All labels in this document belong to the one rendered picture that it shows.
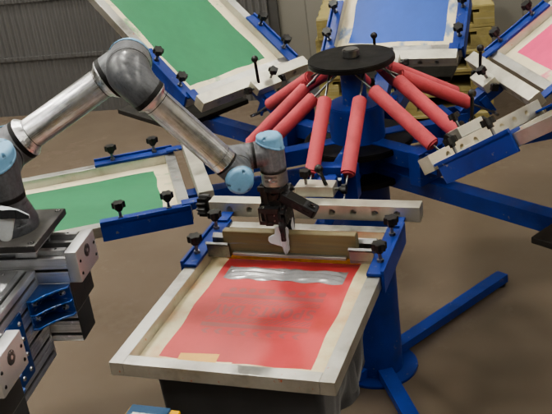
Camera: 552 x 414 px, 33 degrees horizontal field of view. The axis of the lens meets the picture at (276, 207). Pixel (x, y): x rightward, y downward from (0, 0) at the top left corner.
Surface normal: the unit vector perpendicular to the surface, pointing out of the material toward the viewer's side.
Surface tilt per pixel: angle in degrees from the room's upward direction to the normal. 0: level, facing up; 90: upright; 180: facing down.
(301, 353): 0
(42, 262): 90
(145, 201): 0
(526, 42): 32
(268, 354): 0
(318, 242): 90
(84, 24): 90
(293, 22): 90
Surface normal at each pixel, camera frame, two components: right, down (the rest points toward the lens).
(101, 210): -0.12, -0.90
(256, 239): -0.31, 0.44
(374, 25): -0.26, -0.53
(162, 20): 0.25, -0.64
